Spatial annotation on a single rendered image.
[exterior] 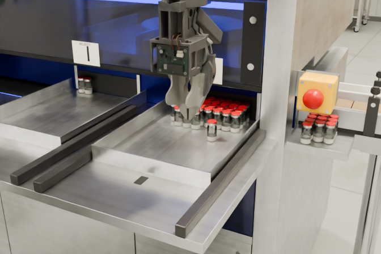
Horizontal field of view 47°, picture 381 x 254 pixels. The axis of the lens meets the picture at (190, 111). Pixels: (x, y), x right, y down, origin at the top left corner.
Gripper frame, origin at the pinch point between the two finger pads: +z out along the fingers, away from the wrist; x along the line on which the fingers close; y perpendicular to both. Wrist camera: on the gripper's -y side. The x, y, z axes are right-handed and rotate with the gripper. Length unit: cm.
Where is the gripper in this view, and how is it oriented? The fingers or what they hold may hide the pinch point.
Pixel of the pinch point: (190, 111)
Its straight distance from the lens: 77.6
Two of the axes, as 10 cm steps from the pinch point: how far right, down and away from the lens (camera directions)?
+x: 9.0, 1.6, -4.1
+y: -4.4, 3.3, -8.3
